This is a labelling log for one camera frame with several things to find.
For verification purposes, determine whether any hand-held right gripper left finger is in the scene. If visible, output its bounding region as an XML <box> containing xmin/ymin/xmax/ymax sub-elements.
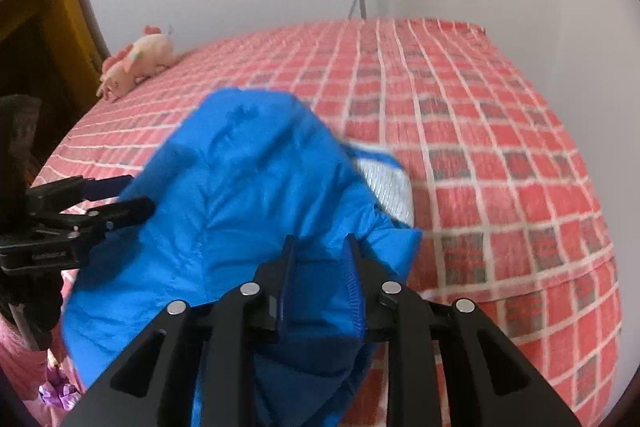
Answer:
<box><xmin>60</xmin><ymin>234</ymin><xmax>297</xmax><ymax>427</ymax></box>

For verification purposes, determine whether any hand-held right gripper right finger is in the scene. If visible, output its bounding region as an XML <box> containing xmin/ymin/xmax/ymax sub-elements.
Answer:
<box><xmin>342</xmin><ymin>233</ymin><xmax>582</xmax><ymax>427</ymax></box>

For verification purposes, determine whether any red plaid bed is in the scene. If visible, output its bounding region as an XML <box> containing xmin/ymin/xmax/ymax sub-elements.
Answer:
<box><xmin>30</xmin><ymin>18</ymin><xmax>624</xmax><ymax>427</ymax></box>

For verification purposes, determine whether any purple patterned cloth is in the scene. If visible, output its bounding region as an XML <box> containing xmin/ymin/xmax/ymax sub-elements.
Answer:
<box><xmin>39</xmin><ymin>354</ymin><xmax>82</xmax><ymax>411</ymax></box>

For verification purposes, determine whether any wooden cabinet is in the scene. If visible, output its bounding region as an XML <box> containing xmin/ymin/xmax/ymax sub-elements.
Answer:
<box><xmin>0</xmin><ymin>0</ymin><xmax>110</xmax><ymax>128</ymax></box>

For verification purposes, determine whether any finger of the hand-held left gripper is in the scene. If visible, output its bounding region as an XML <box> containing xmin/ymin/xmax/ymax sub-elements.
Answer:
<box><xmin>60</xmin><ymin>195</ymin><xmax>156</xmax><ymax>238</ymax></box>
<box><xmin>26</xmin><ymin>175</ymin><xmax>135</xmax><ymax>214</ymax></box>

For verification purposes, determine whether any pink plush toy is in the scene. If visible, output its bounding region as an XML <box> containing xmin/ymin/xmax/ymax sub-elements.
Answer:
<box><xmin>96</xmin><ymin>25</ymin><xmax>177</xmax><ymax>103</ymax></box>

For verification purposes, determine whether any blue puffer jacket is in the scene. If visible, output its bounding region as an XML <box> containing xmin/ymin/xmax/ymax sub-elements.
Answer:
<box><xmin>60</xmin><ymin>88</ymin><xmax>424</xmax><ymax>427</ymax></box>

